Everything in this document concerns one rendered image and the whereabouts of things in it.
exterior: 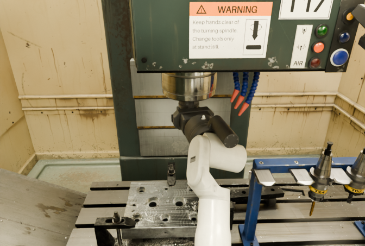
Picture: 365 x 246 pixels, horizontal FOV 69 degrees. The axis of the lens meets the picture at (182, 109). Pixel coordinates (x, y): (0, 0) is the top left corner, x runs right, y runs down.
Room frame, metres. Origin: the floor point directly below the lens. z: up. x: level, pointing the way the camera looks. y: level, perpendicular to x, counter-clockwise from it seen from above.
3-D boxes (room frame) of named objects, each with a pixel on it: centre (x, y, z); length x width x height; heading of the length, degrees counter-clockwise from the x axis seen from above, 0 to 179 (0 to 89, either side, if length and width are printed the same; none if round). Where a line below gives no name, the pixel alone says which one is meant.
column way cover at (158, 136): (1.18, 0.00, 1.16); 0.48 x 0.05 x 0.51; 92
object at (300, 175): (0.61, -0.35, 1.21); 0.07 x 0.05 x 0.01; 2
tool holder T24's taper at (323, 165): (0.61, -0.40, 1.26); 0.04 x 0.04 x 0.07
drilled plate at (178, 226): (0.74, 0.06, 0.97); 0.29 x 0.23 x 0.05; 92
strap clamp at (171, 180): (0.89, 0.05, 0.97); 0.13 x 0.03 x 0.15; 2
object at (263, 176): (0.61, -0.24, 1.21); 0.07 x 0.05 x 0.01; 2
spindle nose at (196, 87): (0.73, -0.02, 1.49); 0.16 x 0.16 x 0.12
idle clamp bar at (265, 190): (0.82, -0.28, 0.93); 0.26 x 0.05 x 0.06; 97
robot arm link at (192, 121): (0.64, -0.04, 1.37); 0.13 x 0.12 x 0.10; 104
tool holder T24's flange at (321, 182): (0.61, -0.40, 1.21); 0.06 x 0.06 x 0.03
